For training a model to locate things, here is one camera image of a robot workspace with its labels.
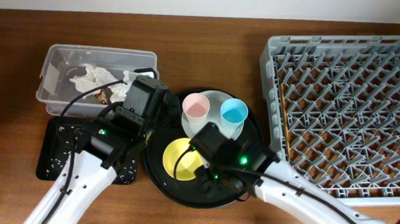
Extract pink cup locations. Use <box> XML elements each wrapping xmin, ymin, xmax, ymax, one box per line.
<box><xmin>182</xmin><ymin>92</ymin><xmax>211</xmax><ymax>125</ymax></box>

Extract wooden chopstick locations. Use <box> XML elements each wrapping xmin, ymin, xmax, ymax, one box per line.
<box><xmin>280</xmin><ymin>83</ymin><xmax>291</xmax><ymax>160</ymax></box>

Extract yellow bowl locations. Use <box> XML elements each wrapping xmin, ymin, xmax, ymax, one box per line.
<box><xmin>162</xmin><ymin>137</ymin><xmax>204</xmax><ymax>181</ymax></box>

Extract black round tray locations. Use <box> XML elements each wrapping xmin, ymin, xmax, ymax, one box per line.
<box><xmin>143</xmin><ymin>87</ymin><xmax>265</xmax><ymax>209</ymax></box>

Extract brown snack wrapper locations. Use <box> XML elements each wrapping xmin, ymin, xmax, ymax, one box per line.
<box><xmin>95</xmin><ymin>88</ymin><xmax>111</xmax><ymax>105</ymax></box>

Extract grey plate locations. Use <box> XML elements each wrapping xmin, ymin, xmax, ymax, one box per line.
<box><xmin>181</xmin><ymin>89</ymin><xmax>244</xmax><ymax>140</ymax></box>

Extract grey dishwasher rack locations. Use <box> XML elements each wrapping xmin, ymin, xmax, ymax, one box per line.
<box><xmin>259</xmin><ymin>35</ymin><xmax>400</xmax><ymax>206</ymax></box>

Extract black rectangular tray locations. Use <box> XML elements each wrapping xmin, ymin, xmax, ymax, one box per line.
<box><xmin>35</xmin><ymin>116</ymin><xmax>139</xmax><ymax>185</ymax></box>

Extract white tissue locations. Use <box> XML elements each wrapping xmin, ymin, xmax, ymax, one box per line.
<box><xmin>70</xmin><ymin>64</ymin><xmax>132</xmax><ymax>103</ymax></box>

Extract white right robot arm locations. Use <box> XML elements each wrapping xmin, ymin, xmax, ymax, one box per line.
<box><xmin>189</xmin><ymin>123</ymin><xmax>400</xmax><ymax>224</ymax></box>

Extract food scraps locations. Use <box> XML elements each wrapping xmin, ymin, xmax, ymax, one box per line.
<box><xmin>35</xmin><ymin>122</ymin><xmax>139</xmax><ymax>185</ymax></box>

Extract clear plastic waste bin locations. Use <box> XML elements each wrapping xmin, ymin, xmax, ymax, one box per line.
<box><xmin>36</xmin><ymin>44</ymin><xmax>160</xmax><ymax>116</ymax></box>

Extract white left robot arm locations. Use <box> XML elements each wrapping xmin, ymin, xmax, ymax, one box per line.
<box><xmin>23</xmin><ymin>75</ymin><xmax>180</xmax><ymax>224</ymax></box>

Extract blue cup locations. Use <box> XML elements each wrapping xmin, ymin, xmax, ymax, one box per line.
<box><xmin>220</xmin><ymin>98</ymin><xmax>249</xmax><ymax>130</ymax></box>

